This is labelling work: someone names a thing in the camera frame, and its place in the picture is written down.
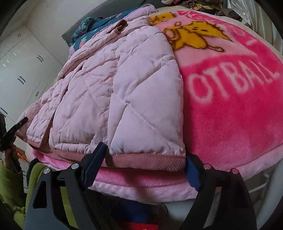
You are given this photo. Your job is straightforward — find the dark grey headboard cushion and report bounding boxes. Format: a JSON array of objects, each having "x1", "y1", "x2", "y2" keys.
[{"x1": 62, "y1": 0, "x2": 165, "y2": 45}]

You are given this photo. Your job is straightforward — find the person's left hand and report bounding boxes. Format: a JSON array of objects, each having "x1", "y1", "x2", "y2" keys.
[{"x1": 3, "y1": 145, "x2": 22, "y2": 174}]

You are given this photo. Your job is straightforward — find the green sleeve forearm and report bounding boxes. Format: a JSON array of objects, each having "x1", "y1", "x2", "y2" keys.
[{"x1": 0, "y1": 161, "x2": 78, "y2": 230}]

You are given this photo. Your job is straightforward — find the white satin curtain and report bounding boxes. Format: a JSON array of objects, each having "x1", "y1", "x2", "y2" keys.
[{"x1": 226, "y1": 0, "x2": 282, "y2": 54}]

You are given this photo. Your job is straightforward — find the teal floral pink quilt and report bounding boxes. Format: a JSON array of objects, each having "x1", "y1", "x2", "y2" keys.
[{"x1": 68, "y1": 4, "x2": 157, "y2": 58}]

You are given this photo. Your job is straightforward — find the pink quilted jacket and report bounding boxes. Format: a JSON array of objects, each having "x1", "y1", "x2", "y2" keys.
[{"x1": 16, "y1": 16, "x2": 185, "y2": 172}]

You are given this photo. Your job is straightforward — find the white wardrobe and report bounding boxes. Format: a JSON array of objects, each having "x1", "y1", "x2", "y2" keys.
[{"x1": 0, "y1": 25, "x2": 64, "y2": 177}]

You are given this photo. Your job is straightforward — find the pink cartoon fleece blanket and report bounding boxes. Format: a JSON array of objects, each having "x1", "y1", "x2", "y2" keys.
[{"x1": 39, "y1": 10, "x2": 282, "y2": 203}]

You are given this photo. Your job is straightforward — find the pile of assorted clothes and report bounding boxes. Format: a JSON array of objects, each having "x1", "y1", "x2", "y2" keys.
[{"x1": 161, "y1": 0, "x2": 252, "y2": 28}]

